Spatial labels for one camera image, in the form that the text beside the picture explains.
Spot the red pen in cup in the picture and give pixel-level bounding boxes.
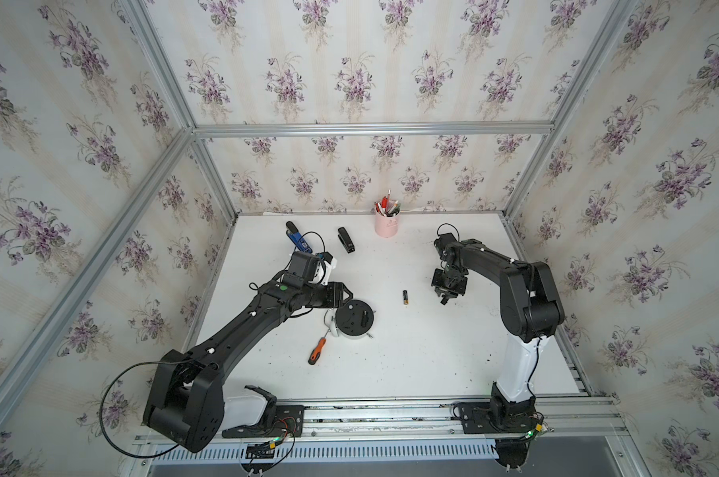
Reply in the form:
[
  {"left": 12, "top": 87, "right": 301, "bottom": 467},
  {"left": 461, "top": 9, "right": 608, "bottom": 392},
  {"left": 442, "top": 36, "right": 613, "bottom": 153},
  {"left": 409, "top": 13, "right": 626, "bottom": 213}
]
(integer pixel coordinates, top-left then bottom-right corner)
[{"left": 380, "top": 190, "right": 391, "bottom": 216}]

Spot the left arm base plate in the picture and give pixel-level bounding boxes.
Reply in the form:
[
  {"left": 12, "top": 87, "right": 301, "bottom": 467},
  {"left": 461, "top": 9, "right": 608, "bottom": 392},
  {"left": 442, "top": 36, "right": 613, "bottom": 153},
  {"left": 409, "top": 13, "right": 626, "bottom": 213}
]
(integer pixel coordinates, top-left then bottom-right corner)
[{"left": 220, "top": 386, "right": 305, "bottom": 438}]

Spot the orange handled screwdriver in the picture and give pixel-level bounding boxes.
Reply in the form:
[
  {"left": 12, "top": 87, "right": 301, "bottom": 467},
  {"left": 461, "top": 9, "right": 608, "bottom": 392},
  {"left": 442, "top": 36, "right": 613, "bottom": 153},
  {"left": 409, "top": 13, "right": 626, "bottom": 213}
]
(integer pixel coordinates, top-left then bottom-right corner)
[{"left": 308, "top": 325, "right": 337, "bottom": 366}]

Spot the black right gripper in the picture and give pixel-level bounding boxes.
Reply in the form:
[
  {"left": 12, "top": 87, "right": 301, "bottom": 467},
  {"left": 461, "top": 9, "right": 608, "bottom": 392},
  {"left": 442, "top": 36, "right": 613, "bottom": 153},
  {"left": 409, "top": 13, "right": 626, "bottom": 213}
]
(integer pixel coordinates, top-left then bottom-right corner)
[{"left": 428, "top": 265, "right": 464, "bottom": 295}]

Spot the pink pen cup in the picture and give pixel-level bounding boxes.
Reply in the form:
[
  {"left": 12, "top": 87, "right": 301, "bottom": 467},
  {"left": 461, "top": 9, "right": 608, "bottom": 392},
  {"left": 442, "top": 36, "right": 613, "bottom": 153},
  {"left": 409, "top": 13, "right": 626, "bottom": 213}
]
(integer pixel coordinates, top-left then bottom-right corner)
[{"left": 374, "top": 213, "right": 399, "bottom": 239}]

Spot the aluminium front rail frame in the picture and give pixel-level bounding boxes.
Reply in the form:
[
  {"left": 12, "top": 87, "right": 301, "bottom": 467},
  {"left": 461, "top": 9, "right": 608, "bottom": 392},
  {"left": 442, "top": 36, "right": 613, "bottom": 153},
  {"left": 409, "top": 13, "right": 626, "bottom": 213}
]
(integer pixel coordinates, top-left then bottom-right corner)
[{"left": 134, "top": 397, "right": 633, "bottom": 445}]

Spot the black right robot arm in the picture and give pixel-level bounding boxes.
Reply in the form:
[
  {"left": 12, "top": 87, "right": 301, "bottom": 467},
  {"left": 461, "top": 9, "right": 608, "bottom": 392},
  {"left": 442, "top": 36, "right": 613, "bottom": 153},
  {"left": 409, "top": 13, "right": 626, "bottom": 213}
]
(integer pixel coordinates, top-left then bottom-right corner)
[{"left": 432, "top": 233, "right": 566, "bottom": 429}]

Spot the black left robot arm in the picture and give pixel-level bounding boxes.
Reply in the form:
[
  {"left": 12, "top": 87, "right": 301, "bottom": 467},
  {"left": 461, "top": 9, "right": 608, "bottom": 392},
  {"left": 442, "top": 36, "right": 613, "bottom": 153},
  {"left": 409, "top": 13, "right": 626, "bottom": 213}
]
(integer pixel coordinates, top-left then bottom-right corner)
[{"left": 142, "top": 280, "right": 353, "bottom": 453}]

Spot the blue black stapler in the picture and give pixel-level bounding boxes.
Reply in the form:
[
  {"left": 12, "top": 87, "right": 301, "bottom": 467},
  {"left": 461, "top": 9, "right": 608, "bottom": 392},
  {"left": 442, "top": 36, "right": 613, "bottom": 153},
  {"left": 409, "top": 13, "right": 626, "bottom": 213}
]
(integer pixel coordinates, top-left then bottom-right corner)
[{"left": 286, "top": 221, "right": 314, "bottom": 254}]

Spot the white twin-bell alarm clock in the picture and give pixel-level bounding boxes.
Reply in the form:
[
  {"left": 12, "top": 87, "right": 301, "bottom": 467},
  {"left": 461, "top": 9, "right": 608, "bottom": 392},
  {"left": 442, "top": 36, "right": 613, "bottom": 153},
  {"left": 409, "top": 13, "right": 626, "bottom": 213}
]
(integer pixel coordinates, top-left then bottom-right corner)
[{"left": 324, "top": 299, "right": 375, "bottom": 340}]

